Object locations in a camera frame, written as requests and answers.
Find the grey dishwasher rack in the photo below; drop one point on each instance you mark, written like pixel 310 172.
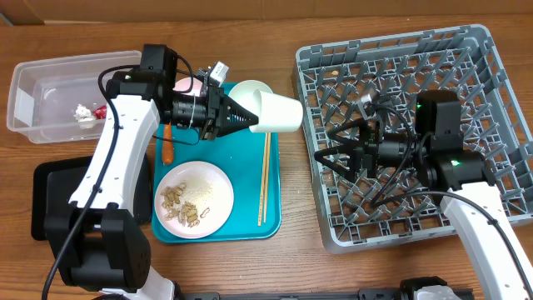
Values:
pixel 463 60

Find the wooden chopstick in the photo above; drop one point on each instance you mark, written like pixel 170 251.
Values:
pixel 261 201
pixel 267 169

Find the white tissue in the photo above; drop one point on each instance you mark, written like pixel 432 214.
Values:
pixel 84 117

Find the right wooden chopstick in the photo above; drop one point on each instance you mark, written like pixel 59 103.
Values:
pixel 267 169

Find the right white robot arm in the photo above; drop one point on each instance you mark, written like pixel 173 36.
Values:
pixel 459 181

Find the white paper cup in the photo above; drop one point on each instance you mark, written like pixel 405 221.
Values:
pixel 278 114

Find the pink bowl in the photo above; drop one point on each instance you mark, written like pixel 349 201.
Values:
pixel 185 83

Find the black waste bin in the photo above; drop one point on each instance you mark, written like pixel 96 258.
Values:
pixel 55 182

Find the rice pile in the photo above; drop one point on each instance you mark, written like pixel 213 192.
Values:
pixel 197 191

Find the red snack wrapper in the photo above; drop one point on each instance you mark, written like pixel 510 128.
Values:
pixel 100 113

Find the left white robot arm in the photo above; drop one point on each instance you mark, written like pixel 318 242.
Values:
pixel 96 241

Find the teal plastic tray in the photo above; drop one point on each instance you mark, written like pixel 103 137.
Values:
pixel 240 157

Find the white bowl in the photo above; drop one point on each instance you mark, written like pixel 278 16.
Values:
pixel 242 92

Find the orange carrot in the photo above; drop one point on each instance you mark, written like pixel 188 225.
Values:
pixel 167 145

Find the clear plastic waste bin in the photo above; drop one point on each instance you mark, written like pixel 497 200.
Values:
pixel 47 97

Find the left wooden chopstick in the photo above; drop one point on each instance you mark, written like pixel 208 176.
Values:
pixel 261 201

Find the peanut shells pile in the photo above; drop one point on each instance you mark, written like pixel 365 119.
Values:
pixel 187 214

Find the pink plate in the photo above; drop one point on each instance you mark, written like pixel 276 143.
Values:
pixel 221 205

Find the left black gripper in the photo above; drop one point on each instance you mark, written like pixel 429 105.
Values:
pixel 219 123

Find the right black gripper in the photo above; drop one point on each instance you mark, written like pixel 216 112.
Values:
pixel 366 150

